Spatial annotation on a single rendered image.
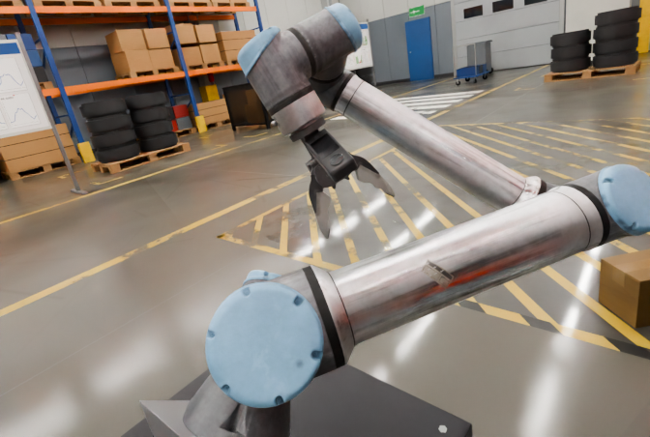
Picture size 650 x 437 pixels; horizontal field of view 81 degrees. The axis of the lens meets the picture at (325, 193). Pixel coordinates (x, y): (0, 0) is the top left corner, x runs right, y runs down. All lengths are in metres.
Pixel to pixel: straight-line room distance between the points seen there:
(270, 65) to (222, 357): 0.44
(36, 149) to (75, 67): 2.47
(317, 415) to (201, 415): 0.27
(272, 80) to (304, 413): 0.67
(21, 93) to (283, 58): 5.19
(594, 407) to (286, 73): 1.16
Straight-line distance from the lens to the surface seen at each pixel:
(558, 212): 0.69
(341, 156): 0.60
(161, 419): 0.76
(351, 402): 0.91
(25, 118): 5.72
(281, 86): 0.65
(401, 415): 0.88
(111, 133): 6.84
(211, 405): 0.72
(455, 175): 0.82
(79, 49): 10.84
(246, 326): 0.50
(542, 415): 1.31
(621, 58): 8.74
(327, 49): 0.69
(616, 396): 1.41
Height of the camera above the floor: 0.96
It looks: 18 degrees down
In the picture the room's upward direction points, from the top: 10 degrees counter-clockwise
